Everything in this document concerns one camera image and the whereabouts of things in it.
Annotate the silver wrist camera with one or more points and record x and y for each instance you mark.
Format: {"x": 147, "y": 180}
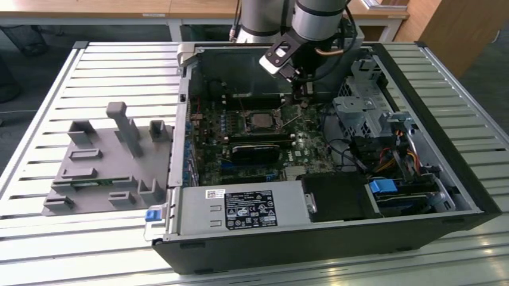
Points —
{"x": 278, "y": 55}

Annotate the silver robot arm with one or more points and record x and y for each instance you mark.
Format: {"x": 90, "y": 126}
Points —
{"x": 318, "y": 21}

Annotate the stack of books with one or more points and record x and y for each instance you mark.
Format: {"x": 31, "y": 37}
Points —
{"x": 373, "y": 3}

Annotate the grey parts rack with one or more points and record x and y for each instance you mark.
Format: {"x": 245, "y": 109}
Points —
{"x": 103, "y": 149}

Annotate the silver square CPU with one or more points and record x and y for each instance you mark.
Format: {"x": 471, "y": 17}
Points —
{"x": 262, "y": 120}

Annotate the black graphics card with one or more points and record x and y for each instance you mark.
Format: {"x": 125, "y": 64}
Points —
{"x": 254, "y": 153}

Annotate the green motherboard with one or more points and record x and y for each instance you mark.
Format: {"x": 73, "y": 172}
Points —
{"x": 310, "y": 149}

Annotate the blue case latch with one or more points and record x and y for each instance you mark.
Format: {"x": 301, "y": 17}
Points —
{"x": 153, "y": 216}

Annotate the black CPU socket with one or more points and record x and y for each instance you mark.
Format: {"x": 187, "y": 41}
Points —
{"x": 244, "y": 128}

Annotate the grey case corner bracket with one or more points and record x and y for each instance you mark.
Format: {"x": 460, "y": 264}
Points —
{"x": 185, "y": 53}

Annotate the black waste bin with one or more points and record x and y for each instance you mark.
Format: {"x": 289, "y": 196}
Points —
{"x": 24, "y": 38}

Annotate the silver chipset heat sink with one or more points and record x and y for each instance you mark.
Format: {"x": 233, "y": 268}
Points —
{"x": 297, "y": 172}

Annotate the black PC case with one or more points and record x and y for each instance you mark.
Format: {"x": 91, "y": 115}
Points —
{"x": 278, "y": 253}

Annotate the green RAM stick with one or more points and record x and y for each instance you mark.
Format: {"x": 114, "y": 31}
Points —
{"x": 105, "y": 181}

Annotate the wooden cabinet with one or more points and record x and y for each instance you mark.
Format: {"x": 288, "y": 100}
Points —
{"x": 457, "y": 29}

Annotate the black RAM slot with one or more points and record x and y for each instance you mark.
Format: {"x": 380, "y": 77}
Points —
{"x": 254, "y": 102}

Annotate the silver metal drive cage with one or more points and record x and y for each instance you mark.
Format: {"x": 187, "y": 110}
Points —
{"x": 350, "y": 110}

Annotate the grey power supply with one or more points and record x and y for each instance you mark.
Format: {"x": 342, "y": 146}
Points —
{"x": 200, "y": 208}

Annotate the black installed RAM stick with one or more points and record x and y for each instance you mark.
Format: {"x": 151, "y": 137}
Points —
{"x": 258, "y": 138}

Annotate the blue disk carrier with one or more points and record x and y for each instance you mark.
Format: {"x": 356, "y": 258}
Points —
{"x": 383, "y": 187}

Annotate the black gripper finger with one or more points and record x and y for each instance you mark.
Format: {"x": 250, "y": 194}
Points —
{"x": 309, "y": 95}
{"x": 298, "y": 93}

